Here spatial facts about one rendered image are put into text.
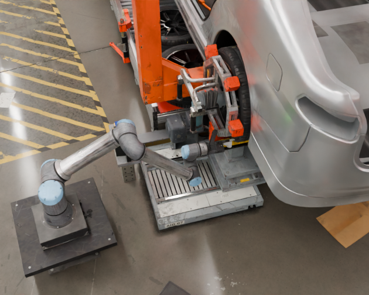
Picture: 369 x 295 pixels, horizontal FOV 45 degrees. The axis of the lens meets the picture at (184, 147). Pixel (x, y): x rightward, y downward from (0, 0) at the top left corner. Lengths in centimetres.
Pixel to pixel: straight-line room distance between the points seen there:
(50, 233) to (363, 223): 227
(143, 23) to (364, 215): 218
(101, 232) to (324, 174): 152
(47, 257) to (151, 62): 152
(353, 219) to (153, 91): 181
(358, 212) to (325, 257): 51
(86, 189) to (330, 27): 216
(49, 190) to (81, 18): 320
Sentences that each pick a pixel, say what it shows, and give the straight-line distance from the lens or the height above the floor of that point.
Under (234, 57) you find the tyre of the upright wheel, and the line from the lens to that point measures 292.
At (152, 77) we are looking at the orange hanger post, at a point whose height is 78.
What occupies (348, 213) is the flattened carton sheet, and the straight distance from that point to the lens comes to 370.
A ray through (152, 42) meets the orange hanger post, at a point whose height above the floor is 108.
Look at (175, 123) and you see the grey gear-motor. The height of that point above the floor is 40.
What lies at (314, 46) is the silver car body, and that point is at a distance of 218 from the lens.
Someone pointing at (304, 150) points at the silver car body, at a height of 126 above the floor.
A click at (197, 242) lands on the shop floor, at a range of 335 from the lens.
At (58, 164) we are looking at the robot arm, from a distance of 299.
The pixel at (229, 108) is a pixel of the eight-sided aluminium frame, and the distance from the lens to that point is 284.
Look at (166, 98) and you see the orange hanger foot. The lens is 355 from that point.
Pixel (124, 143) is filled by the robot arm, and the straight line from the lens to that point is 269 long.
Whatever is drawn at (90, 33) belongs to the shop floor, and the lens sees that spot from 543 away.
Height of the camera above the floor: 287
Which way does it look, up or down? 47 degrees down
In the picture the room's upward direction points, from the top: straight up
